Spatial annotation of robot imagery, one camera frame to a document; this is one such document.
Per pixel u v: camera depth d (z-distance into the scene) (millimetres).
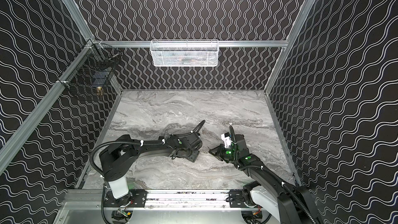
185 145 691
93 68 973
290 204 410
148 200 762
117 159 469
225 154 743
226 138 798
